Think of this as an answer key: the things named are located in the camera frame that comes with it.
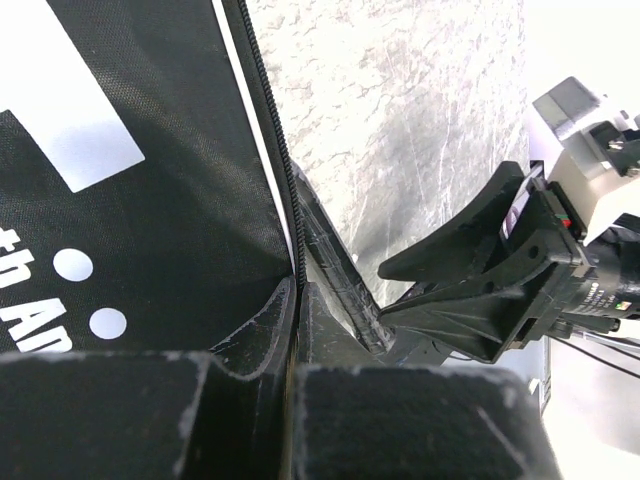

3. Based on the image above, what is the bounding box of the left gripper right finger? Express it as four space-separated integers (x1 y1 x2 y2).
292 283 560 479

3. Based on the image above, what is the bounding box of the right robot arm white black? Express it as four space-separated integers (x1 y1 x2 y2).
378 162 639 363

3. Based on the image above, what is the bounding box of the black racket bag SPORT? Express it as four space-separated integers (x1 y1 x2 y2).
1 1 301 358

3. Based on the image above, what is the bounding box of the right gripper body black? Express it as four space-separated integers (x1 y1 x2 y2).
499 178 589 352

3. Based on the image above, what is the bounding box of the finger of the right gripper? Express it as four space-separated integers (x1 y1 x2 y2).
379 189 551 361
378 161 524 283

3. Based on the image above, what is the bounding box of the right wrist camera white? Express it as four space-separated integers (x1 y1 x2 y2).
533 76 639 246

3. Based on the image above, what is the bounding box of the white badminton racket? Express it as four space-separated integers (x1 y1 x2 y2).
293 165 395 355

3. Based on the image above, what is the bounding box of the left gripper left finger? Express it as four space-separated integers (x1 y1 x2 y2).
1 278 296 479

